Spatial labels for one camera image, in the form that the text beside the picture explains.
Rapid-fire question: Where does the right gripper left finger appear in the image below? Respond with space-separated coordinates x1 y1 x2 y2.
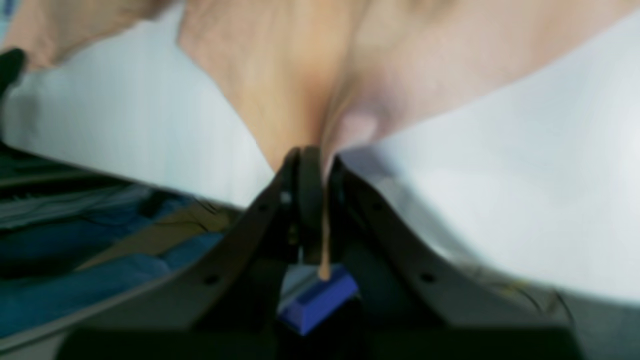
55 146 322 360

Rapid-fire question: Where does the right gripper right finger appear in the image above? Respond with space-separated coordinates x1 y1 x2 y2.
327 159 585 360

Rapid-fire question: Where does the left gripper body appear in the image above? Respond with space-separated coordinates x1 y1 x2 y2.
0 48 26 98

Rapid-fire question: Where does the peach pink T-shirt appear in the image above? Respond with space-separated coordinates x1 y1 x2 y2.
1 0 639 287

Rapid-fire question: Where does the blue block under gripper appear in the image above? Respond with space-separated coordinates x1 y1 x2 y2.
277 264 359 336

